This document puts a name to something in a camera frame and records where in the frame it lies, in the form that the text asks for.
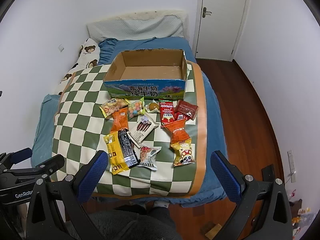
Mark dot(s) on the tall red spicy packet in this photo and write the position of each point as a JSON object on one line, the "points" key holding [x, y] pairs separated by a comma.
{"points": [[167, 112]]}

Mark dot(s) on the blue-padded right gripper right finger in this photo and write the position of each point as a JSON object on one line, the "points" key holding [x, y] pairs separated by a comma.
{"points": [[274, 218]]}

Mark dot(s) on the white Franzzi cookie packet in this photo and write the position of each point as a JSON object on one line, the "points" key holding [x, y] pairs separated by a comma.
{"points": [[142, 129]]}

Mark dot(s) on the white door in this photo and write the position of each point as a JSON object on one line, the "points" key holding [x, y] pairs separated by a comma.
{"points": [[219, 31]]}

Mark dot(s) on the orange twisted chip bag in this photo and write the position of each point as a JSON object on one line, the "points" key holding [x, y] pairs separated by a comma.
{"points": [[178, 132]]}

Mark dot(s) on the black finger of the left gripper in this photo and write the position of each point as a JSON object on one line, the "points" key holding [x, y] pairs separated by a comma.
{"points": [[45, 169]]}

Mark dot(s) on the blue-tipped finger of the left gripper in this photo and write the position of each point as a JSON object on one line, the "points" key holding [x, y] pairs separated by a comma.
{"points": [[20, 155]]}

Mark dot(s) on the metal door handle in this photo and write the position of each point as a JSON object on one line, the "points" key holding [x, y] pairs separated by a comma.
{"points": [[205, 12]]}

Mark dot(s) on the bear print pillow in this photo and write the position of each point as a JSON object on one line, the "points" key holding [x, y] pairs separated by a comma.
{"points": [[89, 56]]}

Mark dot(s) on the yellow mushroom cartoon bag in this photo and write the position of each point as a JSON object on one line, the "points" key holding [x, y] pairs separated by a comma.
{"points": [[183, 152]]}

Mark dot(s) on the brown egg packet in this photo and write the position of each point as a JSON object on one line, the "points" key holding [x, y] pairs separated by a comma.
{"points": [[152, 107]]}

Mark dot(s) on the yellow clear biscuit bag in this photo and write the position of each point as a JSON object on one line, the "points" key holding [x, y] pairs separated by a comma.
{"points": [[113, 105]]}

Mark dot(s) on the clutter on floor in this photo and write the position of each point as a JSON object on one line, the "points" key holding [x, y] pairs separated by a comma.
{"points": [[302, 217]]}

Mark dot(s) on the wall outlet plate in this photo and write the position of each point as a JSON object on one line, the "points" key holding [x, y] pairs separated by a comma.
{"points": [[60, 47]]}

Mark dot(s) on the open cardboard milk box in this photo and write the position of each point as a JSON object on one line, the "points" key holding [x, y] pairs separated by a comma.
{"points": [[148, 73]]}

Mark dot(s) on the white wall power strip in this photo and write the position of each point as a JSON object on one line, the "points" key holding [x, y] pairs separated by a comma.
{"points": [[292, 175]]}

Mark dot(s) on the colourful candy balls bag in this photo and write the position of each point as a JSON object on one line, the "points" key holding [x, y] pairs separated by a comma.
{"points": [[136, 108]]}

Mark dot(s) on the light grey pillow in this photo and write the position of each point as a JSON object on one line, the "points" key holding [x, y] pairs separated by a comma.
{"points": [[136, 29]]}

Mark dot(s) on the white oat cookie packet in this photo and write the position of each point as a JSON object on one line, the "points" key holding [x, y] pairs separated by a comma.
{"points": [[148, 157]]}

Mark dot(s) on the orange snack packet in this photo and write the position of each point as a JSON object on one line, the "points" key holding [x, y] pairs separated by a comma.
{"points": [[120, 120]]}

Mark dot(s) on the yellow black snack bag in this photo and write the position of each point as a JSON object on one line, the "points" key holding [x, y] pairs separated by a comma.
{"points": [[121, 151]]}

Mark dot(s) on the dark red square packet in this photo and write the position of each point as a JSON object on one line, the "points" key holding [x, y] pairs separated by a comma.
{"points": [[187, 109]]}

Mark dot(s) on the small red chocolate packet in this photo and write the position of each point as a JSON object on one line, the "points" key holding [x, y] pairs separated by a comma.
{"points": [[180, 116]]}

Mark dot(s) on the green checkered mat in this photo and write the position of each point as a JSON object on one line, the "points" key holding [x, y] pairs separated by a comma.
{"points": [[80, 128]]}

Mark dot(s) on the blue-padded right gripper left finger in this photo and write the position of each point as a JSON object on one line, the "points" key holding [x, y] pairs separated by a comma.
{"points": [[44, 220]]}

